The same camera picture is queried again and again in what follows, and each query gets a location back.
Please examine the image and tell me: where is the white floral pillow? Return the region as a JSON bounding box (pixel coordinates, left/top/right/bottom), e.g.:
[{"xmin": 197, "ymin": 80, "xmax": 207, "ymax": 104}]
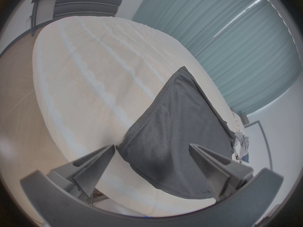
[{"xmin": 232, "ymin": 111, "xmax": 245, "ymax": 133}]

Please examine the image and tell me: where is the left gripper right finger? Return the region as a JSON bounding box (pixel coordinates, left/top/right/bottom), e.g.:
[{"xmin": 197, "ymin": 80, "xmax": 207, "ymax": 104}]
[{"xmin": 189, "ymin": 143, "xmax": 254, "ymax": 202}]

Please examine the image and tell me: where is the blue-green curtain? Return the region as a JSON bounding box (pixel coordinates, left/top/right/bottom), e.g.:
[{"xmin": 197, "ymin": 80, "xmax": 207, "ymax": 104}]
[{"xmin": 131, "ymin": 0, "xmax": 302, "ymax": 114}]

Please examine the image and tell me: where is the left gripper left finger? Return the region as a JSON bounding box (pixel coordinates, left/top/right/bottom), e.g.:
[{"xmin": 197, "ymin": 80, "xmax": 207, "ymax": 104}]
[{"xmin": 48, "ymin": 145, "xmax": 116, "ymax": 198}]

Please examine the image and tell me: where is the bed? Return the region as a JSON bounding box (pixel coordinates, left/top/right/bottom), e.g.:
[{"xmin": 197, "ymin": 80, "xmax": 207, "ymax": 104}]
[{"xmin": 32, "ymin": 16, "xmax": 249, "ymax": 218}]

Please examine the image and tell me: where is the pile of clothes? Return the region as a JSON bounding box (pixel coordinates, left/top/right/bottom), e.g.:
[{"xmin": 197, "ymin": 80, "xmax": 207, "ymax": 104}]
[{"xmin": 232, "ymin": 131, "xmax": 250, "ymax": 163}]

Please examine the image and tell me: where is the dark grey padded bench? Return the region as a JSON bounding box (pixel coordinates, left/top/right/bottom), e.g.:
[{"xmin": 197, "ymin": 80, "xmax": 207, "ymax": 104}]
[{"xmin": 53, "ymin": 0, "xmax": 122, "ymax": 21}]

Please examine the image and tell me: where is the black garment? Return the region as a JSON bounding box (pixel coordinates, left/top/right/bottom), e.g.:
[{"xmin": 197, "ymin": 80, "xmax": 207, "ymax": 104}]
[{"xmin": 118, "ymin": 66, "xmax": 236, "ymax": 200}]

